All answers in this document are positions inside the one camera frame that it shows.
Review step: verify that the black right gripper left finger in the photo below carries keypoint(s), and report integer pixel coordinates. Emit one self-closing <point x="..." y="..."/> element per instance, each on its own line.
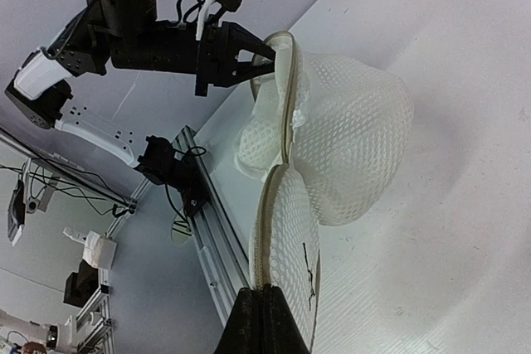
<point x="242" y="333"/>

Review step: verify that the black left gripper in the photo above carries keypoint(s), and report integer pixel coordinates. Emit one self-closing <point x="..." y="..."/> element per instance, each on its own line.
<point x="167" y="47"/>

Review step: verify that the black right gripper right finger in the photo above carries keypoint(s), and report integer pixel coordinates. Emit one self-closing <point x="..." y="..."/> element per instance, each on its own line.
<point x="279" y="331"/>

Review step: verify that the white mesh laundry bag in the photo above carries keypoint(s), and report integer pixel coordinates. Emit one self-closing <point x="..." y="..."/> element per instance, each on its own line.
<point x="325" y="138"/>

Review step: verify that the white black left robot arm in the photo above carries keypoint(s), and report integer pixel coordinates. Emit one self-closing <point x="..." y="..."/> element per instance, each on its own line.
<point x="128" y="35"/>

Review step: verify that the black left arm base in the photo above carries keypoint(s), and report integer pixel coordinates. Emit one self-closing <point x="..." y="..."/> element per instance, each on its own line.
<point x="164" y="165"/>

